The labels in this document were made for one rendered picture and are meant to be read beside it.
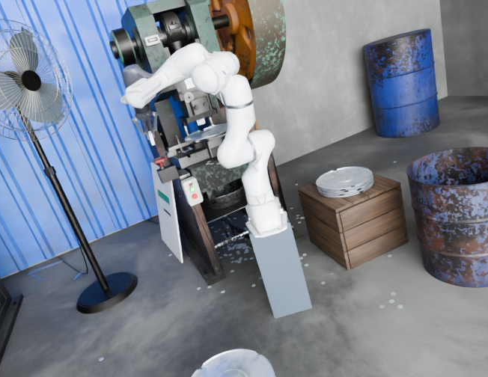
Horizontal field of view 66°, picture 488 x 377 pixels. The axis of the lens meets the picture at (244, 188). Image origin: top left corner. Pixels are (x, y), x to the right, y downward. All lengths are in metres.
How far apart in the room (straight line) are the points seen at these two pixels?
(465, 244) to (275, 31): 1.30
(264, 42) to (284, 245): 1.01
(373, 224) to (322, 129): 2.19
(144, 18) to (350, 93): 2.64
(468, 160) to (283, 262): 0.98
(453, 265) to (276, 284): 0.74
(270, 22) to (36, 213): 2.36
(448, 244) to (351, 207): 0.44
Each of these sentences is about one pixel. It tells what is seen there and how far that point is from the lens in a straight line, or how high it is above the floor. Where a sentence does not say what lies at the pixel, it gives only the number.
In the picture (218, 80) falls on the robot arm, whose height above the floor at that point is 1.08.
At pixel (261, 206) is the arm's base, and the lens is 1.55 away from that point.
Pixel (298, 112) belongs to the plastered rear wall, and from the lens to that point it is 3.87.
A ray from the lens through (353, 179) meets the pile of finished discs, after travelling 2.02.
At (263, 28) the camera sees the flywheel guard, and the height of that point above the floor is 1.22.
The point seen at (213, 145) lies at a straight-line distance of 2.11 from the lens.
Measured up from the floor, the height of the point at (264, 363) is 0.23.
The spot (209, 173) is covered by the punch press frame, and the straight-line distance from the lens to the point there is 2.07.
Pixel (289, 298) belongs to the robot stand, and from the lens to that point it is 1.77.
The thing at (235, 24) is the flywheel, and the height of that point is 1.29.
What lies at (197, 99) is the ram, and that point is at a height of 0.97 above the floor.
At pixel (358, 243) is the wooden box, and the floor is 0.12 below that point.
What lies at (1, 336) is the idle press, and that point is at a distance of 2.71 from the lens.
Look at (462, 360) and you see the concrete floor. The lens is 1.59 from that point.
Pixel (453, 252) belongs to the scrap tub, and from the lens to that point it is 1.78.
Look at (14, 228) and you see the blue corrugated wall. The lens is 3.49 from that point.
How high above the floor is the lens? 1.15
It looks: 20 degrees down
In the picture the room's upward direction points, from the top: 16 degrees counter-clockwise
